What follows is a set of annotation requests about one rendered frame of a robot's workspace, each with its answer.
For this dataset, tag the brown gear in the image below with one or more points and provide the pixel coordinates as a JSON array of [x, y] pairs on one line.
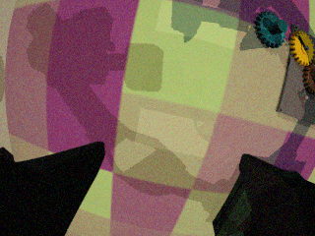
[[309, 77]]

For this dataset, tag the teal gear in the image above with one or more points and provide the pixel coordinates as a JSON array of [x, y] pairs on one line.
[[271, 29]]

